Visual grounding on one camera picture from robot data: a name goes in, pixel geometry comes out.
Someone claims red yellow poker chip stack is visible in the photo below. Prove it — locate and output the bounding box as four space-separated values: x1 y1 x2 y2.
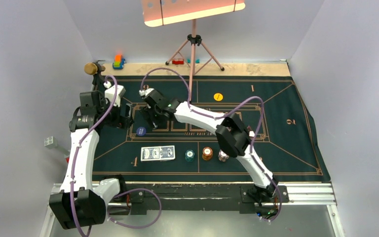
202 147 213 160

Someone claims grey toy brick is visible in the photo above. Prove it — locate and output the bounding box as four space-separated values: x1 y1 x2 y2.
44 136 70 156

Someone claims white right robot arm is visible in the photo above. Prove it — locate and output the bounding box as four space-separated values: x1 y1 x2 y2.
139 88 277 201

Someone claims teal toy block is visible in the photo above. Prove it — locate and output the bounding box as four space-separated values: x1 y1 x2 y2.
187 59 200 64

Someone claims green poker chip stack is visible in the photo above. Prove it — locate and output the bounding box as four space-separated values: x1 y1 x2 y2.
185 150 195 162

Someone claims blue round blind button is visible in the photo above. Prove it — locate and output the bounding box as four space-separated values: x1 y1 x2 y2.
136 126 147 136

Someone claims yellow round dealer button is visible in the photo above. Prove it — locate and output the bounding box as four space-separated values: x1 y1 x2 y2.
213 93 224 101

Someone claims pink tripod music stand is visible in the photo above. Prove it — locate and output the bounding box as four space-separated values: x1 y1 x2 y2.
141 0 246 100

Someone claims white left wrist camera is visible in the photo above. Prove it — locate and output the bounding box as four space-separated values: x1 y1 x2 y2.
104 82 126 107

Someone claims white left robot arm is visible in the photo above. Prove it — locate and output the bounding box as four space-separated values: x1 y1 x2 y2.
49 87 133 230

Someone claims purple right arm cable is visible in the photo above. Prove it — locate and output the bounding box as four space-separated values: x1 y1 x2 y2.
140 68 282 223

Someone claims colourful toy block car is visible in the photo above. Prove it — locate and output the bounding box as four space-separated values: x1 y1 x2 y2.
112 54 126 70

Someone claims red toy block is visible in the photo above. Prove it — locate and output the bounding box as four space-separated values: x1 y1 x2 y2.
172 58 185 65

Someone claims aluminium frame rail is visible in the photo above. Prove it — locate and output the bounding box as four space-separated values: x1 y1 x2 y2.
38 182 346 237

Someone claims dark green poker mat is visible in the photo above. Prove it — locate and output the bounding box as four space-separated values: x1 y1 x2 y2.
92 74 331 182

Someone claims blue playing card deck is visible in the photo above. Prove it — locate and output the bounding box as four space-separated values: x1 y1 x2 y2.
140 145 176 162

